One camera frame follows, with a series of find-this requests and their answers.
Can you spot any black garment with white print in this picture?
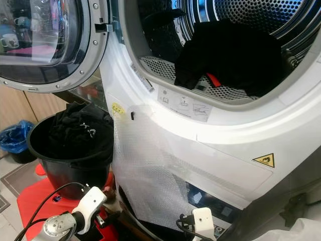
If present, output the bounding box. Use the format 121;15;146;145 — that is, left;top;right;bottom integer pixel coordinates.
48;102;115;161

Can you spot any white washing machine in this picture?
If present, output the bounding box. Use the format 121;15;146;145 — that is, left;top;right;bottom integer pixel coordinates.
98;0;321;241

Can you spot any wooden cabinet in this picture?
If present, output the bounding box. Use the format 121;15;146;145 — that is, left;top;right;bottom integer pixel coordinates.
0;85;71;146

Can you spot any bin with blue bag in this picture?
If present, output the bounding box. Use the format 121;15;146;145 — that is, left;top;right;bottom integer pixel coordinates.
0;120;37;164

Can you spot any round red lid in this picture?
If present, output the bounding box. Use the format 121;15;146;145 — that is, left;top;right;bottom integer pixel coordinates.
34;163;47;176

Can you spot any black plastic bucket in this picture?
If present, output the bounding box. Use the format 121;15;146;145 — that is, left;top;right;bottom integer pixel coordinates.
27;114;115;200

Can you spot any red plastic stool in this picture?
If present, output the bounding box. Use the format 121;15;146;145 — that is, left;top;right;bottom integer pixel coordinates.
17;173;121;241

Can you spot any round glass washer door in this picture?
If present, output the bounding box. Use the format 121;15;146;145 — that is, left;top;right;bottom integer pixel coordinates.
0;0;111;93

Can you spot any round yellow sticker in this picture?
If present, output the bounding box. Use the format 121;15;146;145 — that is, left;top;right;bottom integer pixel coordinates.
111;102;127;116

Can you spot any clear bubble wrap sheet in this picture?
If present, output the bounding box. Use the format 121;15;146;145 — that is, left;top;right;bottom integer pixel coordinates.
111;108;196;231

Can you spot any small red cloth item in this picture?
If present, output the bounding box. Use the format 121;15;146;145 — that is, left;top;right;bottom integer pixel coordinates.
206;73;222;87

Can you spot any yellow triangle warning sticker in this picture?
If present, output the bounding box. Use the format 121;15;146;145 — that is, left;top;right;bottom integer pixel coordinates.
252;153;275;168

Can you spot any perforated steel washer drum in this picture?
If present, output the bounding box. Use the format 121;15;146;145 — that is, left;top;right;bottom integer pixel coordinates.
138;0;321;101

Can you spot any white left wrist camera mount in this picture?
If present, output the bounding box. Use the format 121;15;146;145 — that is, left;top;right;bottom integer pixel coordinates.
71;186;107;234

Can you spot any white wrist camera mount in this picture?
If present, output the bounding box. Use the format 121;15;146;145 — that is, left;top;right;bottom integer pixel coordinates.
71;186;107;234
191;207;216;241

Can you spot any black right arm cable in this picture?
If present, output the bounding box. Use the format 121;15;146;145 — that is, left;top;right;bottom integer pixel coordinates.
176;213;204;241

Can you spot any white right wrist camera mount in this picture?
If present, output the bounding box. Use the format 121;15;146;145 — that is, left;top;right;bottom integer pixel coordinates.
191;207;216;241

